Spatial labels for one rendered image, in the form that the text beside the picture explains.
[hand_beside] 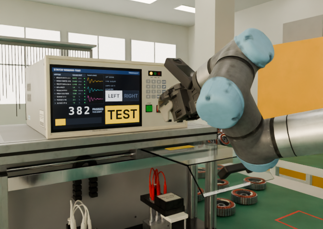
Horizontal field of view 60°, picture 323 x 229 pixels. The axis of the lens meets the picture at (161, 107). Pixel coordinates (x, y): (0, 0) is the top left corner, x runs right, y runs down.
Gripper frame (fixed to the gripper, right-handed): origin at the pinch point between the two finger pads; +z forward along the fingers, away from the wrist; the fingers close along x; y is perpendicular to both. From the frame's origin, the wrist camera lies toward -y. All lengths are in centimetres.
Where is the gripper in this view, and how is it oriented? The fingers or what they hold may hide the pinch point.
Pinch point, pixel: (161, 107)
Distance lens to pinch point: 78.0
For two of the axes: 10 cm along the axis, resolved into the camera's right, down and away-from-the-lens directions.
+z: -4.9, 3.8, 7.8
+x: 8.4, -0.3, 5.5
